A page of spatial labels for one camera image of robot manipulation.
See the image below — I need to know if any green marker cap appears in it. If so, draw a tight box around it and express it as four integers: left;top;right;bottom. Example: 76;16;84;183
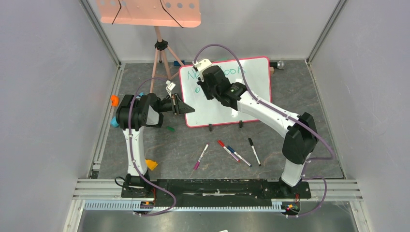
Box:
167;126;175;132

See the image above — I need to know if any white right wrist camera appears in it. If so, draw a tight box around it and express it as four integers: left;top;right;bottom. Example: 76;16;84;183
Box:
193;58;213;73

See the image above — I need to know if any black flashlight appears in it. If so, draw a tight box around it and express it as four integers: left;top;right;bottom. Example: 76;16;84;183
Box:
269;60;284;70

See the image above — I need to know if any purple marker pen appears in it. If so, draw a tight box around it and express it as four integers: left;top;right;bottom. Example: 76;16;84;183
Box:
193;143;209;170

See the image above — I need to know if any yellow orange stepped block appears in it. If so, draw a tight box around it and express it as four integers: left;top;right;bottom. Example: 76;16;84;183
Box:
145;159;158;171

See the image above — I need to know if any blue block behind stand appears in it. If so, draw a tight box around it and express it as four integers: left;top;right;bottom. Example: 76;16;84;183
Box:
174;60;185;66

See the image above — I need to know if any pink framed whiteboard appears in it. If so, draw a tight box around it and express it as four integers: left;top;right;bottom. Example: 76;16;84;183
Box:
179;57;272;128

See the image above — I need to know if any blue marker pen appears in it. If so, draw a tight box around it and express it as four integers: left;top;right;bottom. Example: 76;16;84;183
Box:
227;146;252;167

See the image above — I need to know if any red marker pen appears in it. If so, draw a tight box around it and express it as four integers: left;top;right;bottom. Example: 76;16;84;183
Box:
218;140;240;162

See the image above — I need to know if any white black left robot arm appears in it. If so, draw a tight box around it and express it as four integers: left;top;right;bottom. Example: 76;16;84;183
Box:
116;93;195;198

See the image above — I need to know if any orange block at left rail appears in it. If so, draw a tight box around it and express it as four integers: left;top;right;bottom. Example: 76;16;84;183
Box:
110;95;119;107

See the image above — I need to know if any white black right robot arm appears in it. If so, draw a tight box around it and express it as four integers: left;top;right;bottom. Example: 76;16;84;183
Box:
194;64;318;198

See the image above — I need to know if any black marker pen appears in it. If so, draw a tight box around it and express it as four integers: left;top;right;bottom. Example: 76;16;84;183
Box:
248;138;262;167

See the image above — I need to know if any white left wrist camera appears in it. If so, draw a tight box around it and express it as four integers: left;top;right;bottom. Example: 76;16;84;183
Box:
165;80;176;99

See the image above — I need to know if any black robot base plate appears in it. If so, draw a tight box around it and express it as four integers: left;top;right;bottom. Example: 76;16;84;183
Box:
139;179;311;207

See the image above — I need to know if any pink music stand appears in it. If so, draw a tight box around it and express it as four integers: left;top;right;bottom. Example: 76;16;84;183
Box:
96;0;201;92

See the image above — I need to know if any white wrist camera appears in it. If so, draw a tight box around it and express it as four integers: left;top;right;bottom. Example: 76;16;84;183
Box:
193;58;213;73
165;80;176;99

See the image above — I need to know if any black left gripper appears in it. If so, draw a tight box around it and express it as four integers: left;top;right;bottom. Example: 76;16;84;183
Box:
156;93;194;115

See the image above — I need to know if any large cyan toy marker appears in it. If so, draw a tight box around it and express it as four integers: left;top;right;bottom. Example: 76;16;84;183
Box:
111;92;144;128

